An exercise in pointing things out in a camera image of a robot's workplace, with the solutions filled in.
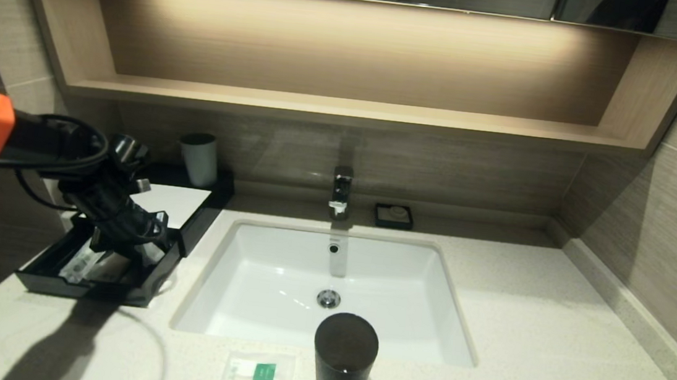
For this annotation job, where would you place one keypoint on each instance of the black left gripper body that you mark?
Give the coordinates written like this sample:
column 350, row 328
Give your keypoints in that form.
column 118, row 218

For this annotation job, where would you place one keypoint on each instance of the toothbrush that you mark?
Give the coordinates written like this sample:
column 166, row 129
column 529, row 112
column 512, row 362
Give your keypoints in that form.
column 79, row 265

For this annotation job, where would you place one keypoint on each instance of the black pull-out drawer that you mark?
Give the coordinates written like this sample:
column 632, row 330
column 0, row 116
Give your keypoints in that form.
column 152, row 287

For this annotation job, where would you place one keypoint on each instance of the white packet with green label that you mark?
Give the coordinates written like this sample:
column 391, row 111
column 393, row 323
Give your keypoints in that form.
column 255, row 377

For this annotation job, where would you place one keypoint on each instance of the white cup with dark rim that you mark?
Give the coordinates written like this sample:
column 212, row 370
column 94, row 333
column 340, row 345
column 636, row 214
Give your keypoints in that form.
column 199, row 161

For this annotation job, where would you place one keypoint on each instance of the white sink basin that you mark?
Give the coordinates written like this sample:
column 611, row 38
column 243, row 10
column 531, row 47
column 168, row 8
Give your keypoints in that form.
column 267, row 282

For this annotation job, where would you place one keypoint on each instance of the chrome faucet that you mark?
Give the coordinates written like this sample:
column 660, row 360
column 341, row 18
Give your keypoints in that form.
column 341, row 193

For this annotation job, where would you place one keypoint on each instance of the chrome drain plug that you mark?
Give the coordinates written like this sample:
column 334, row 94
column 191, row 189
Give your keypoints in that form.
column 328, row 299

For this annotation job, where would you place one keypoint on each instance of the black soap dish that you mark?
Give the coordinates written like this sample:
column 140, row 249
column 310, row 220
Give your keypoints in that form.
column 380, row 219

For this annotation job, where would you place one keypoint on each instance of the black cup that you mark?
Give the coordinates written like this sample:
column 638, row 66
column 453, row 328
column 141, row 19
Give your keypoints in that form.
column 343, row 364

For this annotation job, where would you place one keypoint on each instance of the beige soap bar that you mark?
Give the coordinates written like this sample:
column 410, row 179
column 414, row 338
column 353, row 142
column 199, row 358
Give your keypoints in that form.
column 398, row 212

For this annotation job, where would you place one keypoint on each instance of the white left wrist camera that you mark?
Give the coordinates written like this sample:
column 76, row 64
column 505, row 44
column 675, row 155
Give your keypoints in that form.
column 143, row 185

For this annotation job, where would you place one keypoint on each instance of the wooden wall shelf niche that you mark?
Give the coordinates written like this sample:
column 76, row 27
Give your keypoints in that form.
column 346, row 111

